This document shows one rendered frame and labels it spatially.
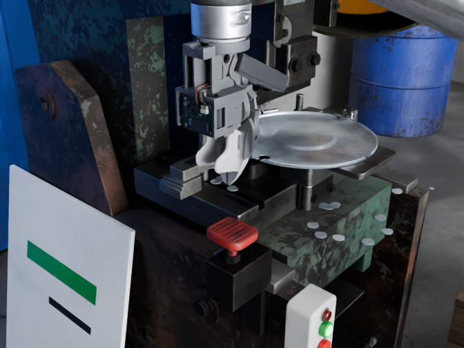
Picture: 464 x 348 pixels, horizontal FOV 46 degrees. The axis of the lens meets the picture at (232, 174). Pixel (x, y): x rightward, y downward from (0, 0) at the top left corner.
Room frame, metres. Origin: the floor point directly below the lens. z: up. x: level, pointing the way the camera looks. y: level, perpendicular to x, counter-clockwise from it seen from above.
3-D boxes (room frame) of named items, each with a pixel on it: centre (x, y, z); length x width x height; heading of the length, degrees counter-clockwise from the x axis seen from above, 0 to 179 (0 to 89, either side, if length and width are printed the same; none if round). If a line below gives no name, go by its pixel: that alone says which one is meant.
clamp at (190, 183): (0.98, 0.06, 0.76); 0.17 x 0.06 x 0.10; 138
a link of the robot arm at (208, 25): (0.69, 0.01, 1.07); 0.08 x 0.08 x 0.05
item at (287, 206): (1.11, -0.05, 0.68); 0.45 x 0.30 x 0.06; 138
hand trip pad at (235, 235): (0.71, 0.00, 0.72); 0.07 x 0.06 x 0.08; 48
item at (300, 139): (1.02, -0.15, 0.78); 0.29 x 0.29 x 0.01
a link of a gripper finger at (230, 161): (0.68, 0.00, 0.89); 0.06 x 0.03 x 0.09; 138
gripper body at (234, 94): (0.69, 0.02, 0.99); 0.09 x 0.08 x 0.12; 138
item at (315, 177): (0.99, -0.18, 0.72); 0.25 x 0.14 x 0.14; 48
